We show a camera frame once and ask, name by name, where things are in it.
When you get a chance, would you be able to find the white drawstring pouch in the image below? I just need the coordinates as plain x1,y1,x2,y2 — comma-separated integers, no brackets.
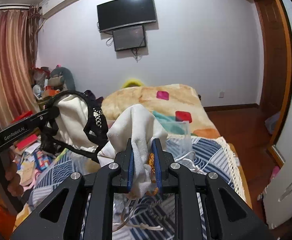
98,104,168,198

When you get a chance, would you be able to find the white black-trimmed bag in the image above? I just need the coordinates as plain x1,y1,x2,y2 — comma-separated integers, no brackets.
41,90,108,164

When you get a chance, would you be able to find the left hand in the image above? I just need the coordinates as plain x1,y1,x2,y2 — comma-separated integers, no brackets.
5,150,24,197

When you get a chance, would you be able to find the clear plastic storage box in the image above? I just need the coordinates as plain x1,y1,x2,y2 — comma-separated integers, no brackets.
161,120,195,165

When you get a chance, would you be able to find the colourful plush blanket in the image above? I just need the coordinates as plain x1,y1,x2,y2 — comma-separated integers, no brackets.
102,84,220,139

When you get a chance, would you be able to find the grey dinosaur plush toy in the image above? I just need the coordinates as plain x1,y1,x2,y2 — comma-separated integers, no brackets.
48,67,76,92

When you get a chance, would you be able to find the yellow-green plush pillow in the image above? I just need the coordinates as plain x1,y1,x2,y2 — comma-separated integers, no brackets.
122,79,144,88

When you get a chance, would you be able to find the striped pink curtain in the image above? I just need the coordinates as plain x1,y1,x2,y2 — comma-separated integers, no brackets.
0,9,39,127

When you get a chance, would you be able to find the white cabinet door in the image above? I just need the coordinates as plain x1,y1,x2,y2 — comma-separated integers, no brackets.
257,151,292,229

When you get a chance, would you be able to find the wooden door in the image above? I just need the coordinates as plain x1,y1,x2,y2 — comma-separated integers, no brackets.
253,0,292,145

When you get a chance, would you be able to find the wall power socket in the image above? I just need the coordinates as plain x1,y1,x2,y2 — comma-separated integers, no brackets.
219,91,225,98

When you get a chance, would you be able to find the small wall monitor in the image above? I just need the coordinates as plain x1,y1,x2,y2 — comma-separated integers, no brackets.
112,25,147,51

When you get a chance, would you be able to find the large wall television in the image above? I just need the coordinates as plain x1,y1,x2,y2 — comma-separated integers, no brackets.
97,0,157,32

